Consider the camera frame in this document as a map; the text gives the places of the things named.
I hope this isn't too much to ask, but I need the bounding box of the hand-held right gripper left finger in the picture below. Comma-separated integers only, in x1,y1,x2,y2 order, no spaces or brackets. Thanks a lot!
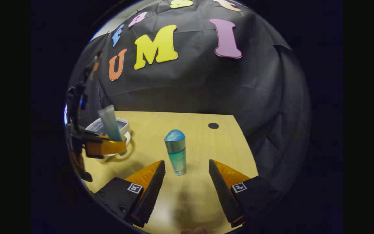
94,160,166,228

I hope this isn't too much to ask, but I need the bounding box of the blue skin care bottle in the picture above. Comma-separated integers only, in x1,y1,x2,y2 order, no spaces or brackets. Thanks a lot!
164,129,187,176

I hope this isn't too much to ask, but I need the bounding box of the white suitcase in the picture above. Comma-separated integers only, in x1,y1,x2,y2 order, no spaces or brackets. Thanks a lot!
85,117,132,163

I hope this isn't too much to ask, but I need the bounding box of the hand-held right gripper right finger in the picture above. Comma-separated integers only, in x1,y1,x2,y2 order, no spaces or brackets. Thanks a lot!
208,159,283,228

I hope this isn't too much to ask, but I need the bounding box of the black backdrop cloth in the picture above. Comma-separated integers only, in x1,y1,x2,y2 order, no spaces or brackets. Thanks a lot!
67,0,311,195

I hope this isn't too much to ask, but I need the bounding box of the translucent skin care tube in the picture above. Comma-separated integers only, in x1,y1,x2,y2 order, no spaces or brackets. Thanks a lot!
97,104,125,156

